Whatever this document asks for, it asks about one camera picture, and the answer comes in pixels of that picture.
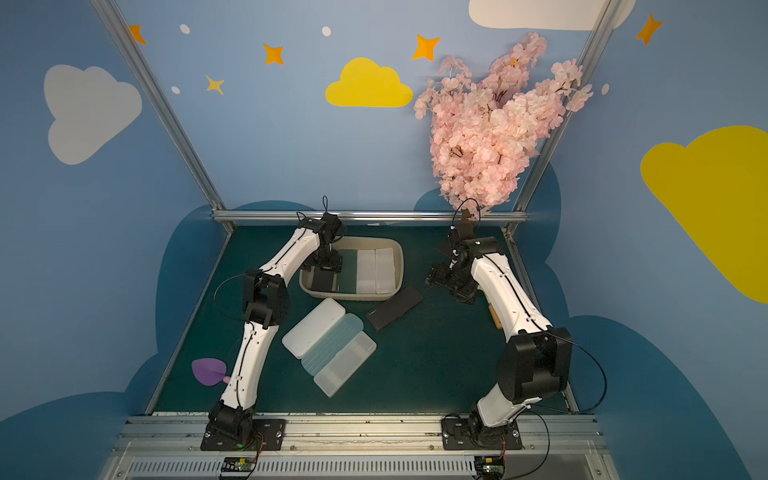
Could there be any dark grey pencil case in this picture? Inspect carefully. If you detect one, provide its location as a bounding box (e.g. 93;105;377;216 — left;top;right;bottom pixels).
366;286;423;331
311;267;338;293

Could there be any frosted clear wide pencil case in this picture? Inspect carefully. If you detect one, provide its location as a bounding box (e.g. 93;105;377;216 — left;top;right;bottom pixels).
314;331;377;397

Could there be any green translucent pencil case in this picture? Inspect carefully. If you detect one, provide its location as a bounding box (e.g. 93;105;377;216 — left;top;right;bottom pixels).
337;249;358;294

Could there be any frosted clear slim pencil case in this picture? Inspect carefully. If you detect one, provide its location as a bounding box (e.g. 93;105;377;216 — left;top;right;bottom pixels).
356;249;376;295

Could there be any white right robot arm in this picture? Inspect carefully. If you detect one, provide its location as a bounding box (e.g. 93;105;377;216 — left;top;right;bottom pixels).
426;224;572;429

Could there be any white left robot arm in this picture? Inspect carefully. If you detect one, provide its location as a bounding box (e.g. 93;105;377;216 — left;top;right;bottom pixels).
207;212;343;448

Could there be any beige storage box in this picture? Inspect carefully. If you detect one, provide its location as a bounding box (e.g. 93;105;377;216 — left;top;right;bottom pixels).
299;237;404;301

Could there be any light teal ribbed pencil case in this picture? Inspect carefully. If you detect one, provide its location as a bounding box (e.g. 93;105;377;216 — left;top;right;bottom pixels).
301;313;363;377

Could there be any white rounded pencil case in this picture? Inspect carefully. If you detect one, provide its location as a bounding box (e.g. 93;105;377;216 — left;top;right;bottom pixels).
282;298;346;360

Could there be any pink cherry blossom tree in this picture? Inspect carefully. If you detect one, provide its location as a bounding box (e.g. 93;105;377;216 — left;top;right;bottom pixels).
414;33;593;218

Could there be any purple toy shovel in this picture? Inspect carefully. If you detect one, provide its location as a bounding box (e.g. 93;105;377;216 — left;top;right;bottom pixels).
191;358;230;387

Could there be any right controller board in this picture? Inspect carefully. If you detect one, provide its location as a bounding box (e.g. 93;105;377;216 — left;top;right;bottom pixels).
473;456;505;480

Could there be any controller board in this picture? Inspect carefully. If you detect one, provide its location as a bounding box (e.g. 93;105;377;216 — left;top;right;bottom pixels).
218;456;257;480
473;456;505;480

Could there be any left controller board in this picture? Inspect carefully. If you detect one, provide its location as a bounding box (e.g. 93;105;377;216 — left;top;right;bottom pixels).
218;456;257;480

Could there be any right aluminium frame post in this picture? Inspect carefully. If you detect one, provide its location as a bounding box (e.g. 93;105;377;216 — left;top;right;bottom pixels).
505;0;625;236

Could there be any aluminium frame post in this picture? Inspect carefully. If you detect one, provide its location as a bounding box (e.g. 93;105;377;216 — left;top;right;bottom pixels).
91;0;227;215
505;0;625;236

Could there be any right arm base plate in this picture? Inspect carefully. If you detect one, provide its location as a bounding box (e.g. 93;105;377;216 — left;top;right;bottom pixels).
440;416;523;451

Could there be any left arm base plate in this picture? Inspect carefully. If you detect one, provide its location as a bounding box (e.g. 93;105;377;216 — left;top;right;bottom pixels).
200;418;287;451

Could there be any aluminium front rail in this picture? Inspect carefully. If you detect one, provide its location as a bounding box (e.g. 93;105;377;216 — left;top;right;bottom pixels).
100;414;619;479

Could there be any left aluminium frame post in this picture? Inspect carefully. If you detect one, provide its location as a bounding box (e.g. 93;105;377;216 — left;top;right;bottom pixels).
91;0;227;215

